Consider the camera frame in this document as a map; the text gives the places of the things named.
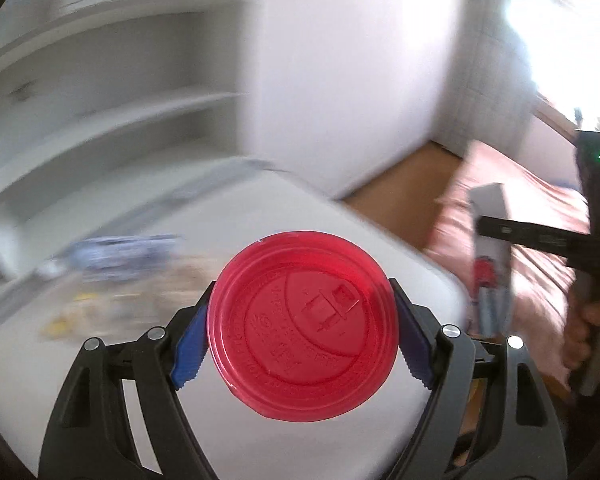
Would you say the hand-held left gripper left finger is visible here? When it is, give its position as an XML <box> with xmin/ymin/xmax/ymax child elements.
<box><xmin>39</xmin><ymin>280</ymin><xmax>218</xmax><ymax>480</ymax></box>

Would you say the grey desk shelf unit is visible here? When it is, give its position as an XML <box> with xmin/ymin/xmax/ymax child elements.
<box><xmin>0</xmin><ymin>0</ymin><xmax>261</xmax><ymax>271</ymax></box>

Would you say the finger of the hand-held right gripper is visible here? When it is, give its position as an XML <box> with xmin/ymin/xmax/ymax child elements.
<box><xmin>472</xmin><ymin>214</ymin><xmax>593</xmax><ymax>257</ymax></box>

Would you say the person's right hand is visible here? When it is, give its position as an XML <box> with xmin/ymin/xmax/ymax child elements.
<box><xmin>561</xmin><ymin>287</ymin><xmax>600</xmax><ymax>391</ymax></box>

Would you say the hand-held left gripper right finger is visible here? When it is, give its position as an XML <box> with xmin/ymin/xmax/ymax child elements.
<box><xmin>387</xmin><ymin>277</ymin><xmax>568</xmax><ymax>480</ymax></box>

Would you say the bright window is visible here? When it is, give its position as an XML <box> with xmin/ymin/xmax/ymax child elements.
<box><xmin>500</xmin><ymin>0</ymin><xmax>600</xmax><ymax>126</ymax></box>

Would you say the red plastic cup lid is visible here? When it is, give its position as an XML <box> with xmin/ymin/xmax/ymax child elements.
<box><xmin>206</xmin><ymin>230</ymin><xmax>400</xmax><ymax>420</ymax></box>

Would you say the illustrated paper carton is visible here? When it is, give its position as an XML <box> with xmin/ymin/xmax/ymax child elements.
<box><xmin>469</xmin><ymin>183</ymin><xmax>515</xmax><ymax>338</ymax></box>

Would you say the pink blanket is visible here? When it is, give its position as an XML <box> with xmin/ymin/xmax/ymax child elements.
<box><xmin>425</xmin><ymin>140</ymin><xmax>593</xmax><ymax>391</ymax></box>

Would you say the yellow carton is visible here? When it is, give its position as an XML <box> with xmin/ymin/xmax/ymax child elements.
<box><xmin>40</xmin><ymin>305</ymin><xmax>112</xmax><ymax>337</ymax></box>

